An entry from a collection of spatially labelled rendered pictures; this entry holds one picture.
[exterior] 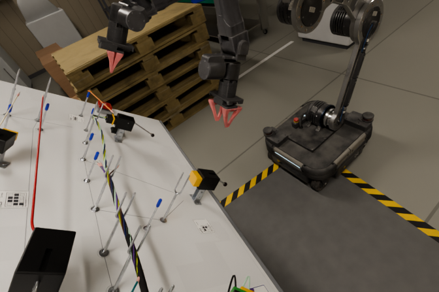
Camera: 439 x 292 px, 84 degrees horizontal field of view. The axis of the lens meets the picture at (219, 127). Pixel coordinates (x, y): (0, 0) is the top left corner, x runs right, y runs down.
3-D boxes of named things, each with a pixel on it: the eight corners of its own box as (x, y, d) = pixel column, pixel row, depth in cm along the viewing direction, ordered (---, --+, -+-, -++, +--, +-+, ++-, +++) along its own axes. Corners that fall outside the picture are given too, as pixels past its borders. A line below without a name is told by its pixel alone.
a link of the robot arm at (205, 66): (250, 40, 68) (231, 36, 75) (217, 37, 62) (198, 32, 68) (243, 83, 73) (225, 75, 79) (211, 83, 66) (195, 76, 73)
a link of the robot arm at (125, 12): (148, 15, 81) (137, -13, 75) (168, 22, 74) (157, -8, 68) (117, 32, 77) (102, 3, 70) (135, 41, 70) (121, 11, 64)
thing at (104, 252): (108, 248, 47) (134, 189, 43) (110, 256, 46) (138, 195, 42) (97, 249, 46) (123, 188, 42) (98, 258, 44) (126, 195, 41)
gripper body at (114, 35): (133, 53, 77) (138, 29, 74) (97, 45, 71) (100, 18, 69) (130, 49, 82) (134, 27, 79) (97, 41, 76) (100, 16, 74)
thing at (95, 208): (98, 206, 55) (120, 153, 52) (100, 211, 54) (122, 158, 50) (89, 206, 54) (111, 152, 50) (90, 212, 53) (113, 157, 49)
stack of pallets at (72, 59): (189, 71, 356) (160, 0, 294) (229, 91, 289) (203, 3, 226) (101, 125, 312) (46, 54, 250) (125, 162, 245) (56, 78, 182)
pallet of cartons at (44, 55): (103, 64, 488) (81, 29, 443) (120, 81, 399) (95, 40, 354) (62, 85, 463) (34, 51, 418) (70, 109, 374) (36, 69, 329)
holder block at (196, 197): (221, 205, 79) (234, 180, 77) (189, 204, 72) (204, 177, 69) (214, 195, 83) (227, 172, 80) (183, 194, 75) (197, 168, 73)
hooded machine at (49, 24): (91, 52, 577) (44, -18, 481) (97, 57, 532) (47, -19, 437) (60, 67, 554) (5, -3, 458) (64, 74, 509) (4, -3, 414)
